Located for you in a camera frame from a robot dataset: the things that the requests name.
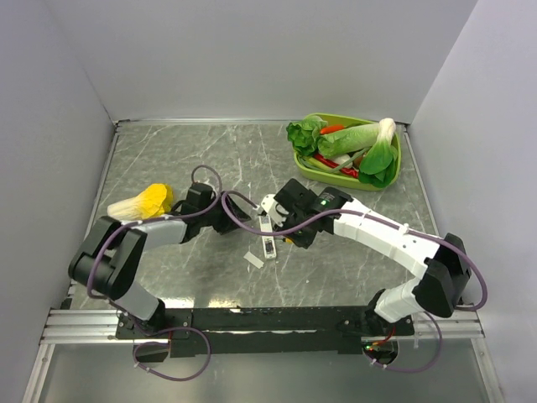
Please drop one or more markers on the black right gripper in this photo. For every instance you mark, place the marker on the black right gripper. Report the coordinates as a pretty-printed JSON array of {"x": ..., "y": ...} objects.
[{"x": 304, "y": 241}]

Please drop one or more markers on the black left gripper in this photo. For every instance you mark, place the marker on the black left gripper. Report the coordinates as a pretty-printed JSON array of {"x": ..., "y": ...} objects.
[{"x": 227, "y": 224}]

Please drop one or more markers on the white remote control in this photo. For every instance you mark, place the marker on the white remote control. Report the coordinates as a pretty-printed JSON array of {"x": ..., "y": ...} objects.
[{"x": 269, "y": 247}]

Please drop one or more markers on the white battery cover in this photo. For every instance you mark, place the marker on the white battery cover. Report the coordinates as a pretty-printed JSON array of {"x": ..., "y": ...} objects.
[{"x": 253, "y": 260}]

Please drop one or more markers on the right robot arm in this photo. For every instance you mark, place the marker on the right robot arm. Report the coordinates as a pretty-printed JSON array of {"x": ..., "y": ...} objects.
[{"x": 439, "y": 273}]

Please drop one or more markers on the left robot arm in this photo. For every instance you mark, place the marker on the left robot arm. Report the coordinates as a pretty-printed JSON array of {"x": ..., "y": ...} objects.
[{"x": 107, "y": 261}]

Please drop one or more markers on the green scallion toy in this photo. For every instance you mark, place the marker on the green scallion toy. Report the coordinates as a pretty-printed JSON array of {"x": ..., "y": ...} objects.
[{"x": 357, "y": 156}]

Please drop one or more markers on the yellow napa cabbage toy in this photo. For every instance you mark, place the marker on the yellow napa cabbage toy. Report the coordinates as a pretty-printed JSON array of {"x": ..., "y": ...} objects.
[{"x": 154, "y": 201}]

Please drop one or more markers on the red chili pepper toy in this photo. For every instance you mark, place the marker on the red chili pepper toy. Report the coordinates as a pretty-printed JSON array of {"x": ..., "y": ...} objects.
[{"x": 330, "y": 167}]

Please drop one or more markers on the white radish toy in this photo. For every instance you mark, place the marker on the white radish toy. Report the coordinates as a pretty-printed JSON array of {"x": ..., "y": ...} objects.
[{"x": 343, "y": 159}]

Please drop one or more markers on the green lettuce toy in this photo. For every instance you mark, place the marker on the green lettuce toy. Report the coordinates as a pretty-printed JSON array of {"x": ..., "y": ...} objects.
[{"x": 304, "y": 134}]

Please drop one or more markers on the green napa cabbage toy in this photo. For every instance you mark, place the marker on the green napa cabbage toy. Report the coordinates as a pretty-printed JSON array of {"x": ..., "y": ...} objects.
[{"x": 348, "y": 140}]

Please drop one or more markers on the orange carrot toy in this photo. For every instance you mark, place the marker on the orange carrot toy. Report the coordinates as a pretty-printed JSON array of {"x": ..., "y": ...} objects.
[{"x": 332, "y": 129}]

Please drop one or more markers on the bok choy toy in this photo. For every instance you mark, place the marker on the bok choy toy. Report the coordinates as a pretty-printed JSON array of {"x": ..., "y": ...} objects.
[{"x": 379, "y": 166}]

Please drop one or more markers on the green plastic basket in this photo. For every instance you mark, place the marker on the green plastic basket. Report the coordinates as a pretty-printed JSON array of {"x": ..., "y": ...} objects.
[{"x": 311, "y": 172}]

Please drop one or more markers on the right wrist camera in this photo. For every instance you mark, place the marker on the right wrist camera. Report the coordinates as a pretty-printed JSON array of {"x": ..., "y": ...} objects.
[{"x": 274, "y": 210}]

